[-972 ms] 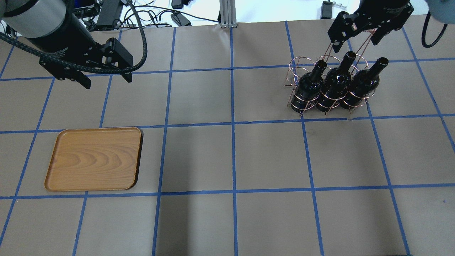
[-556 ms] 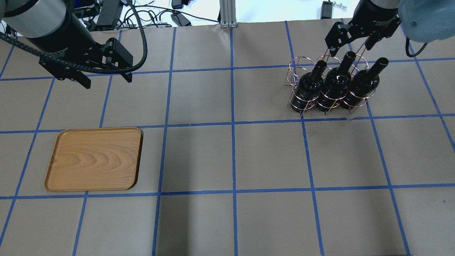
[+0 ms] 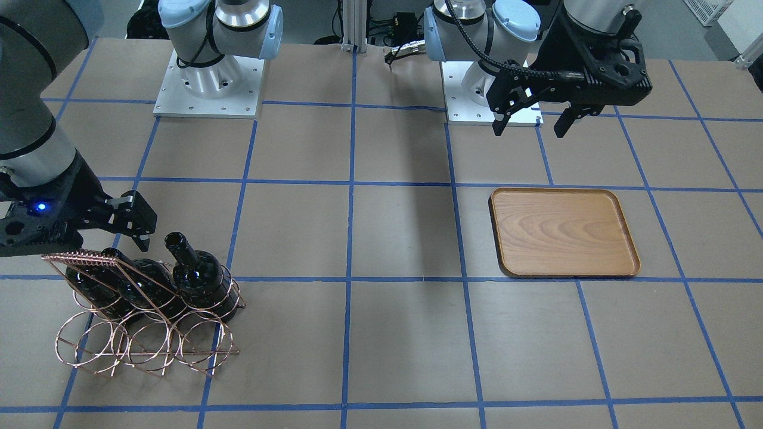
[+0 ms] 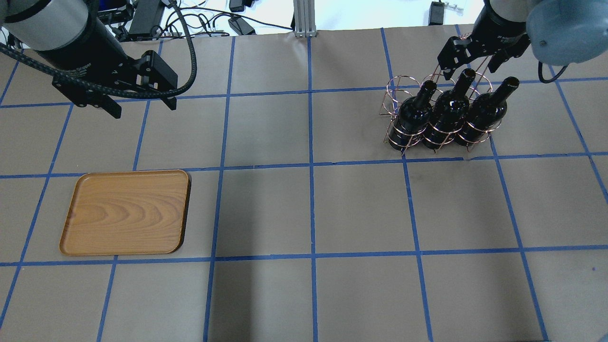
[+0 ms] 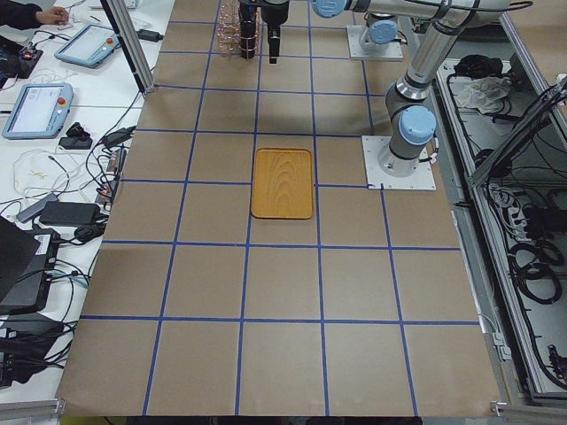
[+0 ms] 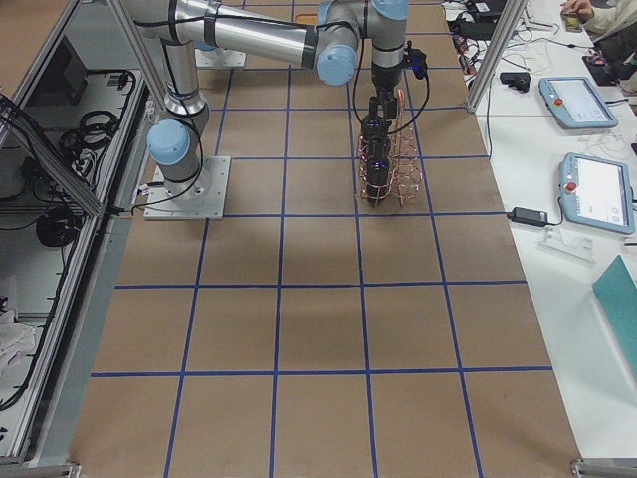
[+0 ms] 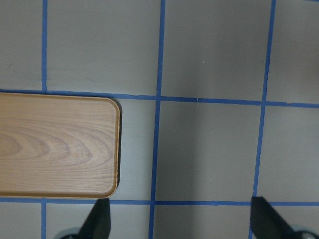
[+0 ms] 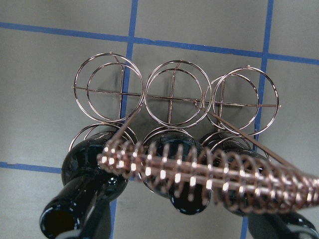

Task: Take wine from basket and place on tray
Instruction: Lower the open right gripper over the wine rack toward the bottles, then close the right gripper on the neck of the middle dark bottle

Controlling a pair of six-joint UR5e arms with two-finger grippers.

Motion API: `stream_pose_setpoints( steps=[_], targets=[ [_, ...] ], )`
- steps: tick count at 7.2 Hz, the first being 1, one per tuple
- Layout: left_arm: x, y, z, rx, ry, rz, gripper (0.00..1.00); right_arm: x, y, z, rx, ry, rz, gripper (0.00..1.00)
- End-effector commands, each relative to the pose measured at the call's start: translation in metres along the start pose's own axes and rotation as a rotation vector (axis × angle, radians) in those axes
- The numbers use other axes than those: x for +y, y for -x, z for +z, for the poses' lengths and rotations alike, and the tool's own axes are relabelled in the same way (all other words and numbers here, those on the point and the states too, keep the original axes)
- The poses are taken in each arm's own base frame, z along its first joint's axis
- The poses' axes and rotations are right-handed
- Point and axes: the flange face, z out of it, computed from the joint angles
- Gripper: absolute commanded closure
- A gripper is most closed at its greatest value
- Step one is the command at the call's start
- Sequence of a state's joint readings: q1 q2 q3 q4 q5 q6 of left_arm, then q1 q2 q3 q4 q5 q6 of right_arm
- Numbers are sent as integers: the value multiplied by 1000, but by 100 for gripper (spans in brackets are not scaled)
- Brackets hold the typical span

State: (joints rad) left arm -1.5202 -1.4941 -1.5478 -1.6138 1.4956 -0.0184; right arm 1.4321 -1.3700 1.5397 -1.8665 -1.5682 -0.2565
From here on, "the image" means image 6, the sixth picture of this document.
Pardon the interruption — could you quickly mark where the teach pendant near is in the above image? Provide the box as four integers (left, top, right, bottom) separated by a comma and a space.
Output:
559, 152, 635, 234

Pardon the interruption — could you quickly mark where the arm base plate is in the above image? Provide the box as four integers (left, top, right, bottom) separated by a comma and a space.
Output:
143, 156, 231, 220

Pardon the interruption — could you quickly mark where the wooden tray edge far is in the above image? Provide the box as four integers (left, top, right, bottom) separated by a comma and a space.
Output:
294, 13, 319, 25

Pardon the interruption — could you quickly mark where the black power adapter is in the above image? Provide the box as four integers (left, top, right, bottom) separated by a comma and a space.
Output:
507, 207, 548, 227

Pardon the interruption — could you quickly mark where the teal folder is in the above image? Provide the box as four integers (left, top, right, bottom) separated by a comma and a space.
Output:
593, 256, 637, 375

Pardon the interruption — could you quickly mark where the teach pendant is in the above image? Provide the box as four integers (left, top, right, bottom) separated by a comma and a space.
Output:
559, 152, 635, 234
538, 77, 618, 129

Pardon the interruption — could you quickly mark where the copper wire bottle basket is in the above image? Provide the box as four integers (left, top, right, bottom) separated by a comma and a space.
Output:
357, 120, 423, 205

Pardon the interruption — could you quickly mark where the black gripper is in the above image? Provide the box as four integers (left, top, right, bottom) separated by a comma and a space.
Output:
369, 63, 402, 120

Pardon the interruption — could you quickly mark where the dark wine bottle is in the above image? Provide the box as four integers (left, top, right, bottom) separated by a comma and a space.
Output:
360, 114, 388, 162
365, 158, 390, 204

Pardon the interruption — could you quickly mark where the person hand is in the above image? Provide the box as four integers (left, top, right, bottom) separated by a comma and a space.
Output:
561, 0, 594, 22

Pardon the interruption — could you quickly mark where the teach pendant far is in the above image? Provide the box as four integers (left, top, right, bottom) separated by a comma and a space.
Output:
538, 77, 618, 129

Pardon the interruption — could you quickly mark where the aluminium frame post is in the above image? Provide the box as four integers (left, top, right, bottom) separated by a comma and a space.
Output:
467, 0, 527, 114

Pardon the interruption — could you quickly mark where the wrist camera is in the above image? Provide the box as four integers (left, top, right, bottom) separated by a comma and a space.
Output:
403, 45, 428, 80

